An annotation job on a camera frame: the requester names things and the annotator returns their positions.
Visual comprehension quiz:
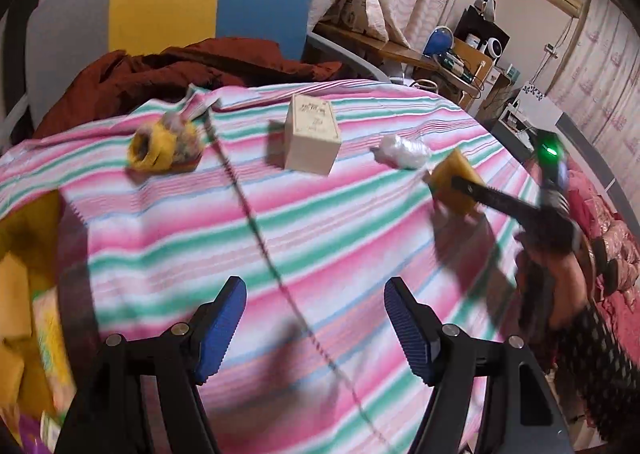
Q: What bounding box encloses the person's right forearm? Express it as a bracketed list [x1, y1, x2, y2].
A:
[547, 301, 638, 447]

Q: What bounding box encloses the black open box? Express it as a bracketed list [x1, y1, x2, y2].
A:
[454, 5, 512, 67]

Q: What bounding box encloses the thin dark cord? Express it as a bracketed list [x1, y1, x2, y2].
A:
[202, 106, 406, 454]

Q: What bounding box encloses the white low cabinet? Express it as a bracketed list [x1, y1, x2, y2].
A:
[495, 81, 568, 147]

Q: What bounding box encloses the white cardboard box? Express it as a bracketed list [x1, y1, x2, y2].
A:
[284, 94, 344, 178]

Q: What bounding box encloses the brown red garment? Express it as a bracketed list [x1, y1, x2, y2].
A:
[32, 36, 344, 141]

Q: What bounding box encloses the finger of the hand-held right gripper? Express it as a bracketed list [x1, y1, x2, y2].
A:
[451, 176, 542, 229]

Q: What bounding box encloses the wooden side desk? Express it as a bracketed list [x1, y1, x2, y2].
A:
[312, 20, 511, 115]

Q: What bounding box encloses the blue round appliance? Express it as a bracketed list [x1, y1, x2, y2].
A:
[422, 26, 457, 58]

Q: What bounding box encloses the yellow tape roll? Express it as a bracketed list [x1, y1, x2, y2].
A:
[125, 115, 205, 173]

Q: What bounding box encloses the green yellow flat packet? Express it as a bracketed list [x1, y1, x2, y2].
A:
[31, 284, 76, 392]

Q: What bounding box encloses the pink patterned side curtain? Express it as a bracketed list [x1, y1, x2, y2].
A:
[547, 0, 640, 179]

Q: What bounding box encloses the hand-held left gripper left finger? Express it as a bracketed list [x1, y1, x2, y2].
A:
[52, 275, 248, 454]

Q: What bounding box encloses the white grey cloth strap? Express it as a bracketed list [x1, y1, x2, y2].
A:
[2, 88, 33, 135]

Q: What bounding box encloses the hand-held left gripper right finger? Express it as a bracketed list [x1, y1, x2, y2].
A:
[383, 276, 576, 454]

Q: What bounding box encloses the purple packet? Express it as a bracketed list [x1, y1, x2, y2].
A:
[0, 409, 63, 454]

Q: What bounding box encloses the grey bed board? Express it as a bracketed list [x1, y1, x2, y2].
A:
[552, 111, 632, 207]

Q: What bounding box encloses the yellow sponge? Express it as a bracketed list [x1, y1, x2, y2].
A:
[425, 149, 485, 219]

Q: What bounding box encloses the pink green striped tablecloth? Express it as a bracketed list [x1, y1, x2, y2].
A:
[0, 80, 541, 454]

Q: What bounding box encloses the person's right hand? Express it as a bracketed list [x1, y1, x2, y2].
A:
[545, 259, 595, 331]

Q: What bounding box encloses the red patterned bedding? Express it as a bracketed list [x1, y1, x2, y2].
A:
[562, 154, 640, 350]

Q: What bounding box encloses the crumpled white plastic wrap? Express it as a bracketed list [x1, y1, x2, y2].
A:
[370, 134, 434, 171]

